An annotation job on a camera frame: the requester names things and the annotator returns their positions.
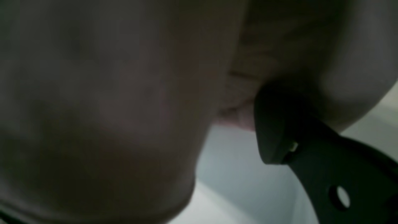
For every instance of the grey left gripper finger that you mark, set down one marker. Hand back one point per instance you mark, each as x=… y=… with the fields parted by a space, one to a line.
x=346 y=181

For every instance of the mauve brown T-shirt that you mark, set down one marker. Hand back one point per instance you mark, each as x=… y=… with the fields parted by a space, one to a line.
x=106 y=104

